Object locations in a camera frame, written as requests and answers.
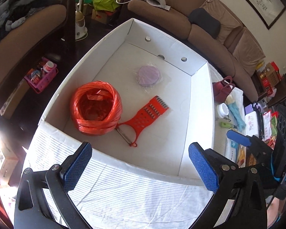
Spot red plastic grater peeler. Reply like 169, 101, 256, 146
115, 96, 169, 147

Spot purple sponge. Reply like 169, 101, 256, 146
133, 64, 171, 93

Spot red plastic twine ball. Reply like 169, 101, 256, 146
70, 81, 122, 136

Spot sanitary wipes packet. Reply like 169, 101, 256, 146
225, 139, 239, 163

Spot blue sleeved forearm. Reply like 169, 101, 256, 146
267, 198, 286, 228

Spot blue rubber glove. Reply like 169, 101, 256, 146
227, 102, 246, 131

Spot white pill bottle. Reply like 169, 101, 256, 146
216, 103, 229, 118

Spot red snack packets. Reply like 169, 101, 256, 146
262, 111, 279, 149

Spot maroon small handbag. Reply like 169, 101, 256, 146
212, 76, 235, 103

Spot striped white tablecloth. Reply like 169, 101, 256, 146
22, 64, 249, 229

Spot white cardboard box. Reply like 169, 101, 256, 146
36, 19, 214, 186

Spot pink plastic basket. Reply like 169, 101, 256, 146
24, 57, 58, 94

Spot black cushion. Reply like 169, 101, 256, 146
188, 8, 221, 39

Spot brown sofa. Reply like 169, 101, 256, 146
127, 0, 265, 102

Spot white neck massager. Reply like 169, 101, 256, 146
144, 0, 170, 11

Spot brown armchair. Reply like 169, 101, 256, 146
0, 0, 75, 85

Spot green plastic bag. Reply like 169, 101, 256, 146
92, 0, 120, 12

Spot green handled knife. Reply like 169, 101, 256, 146
219, 122, 238, 129

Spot white box with black handle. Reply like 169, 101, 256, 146
245, 102, 264, 139

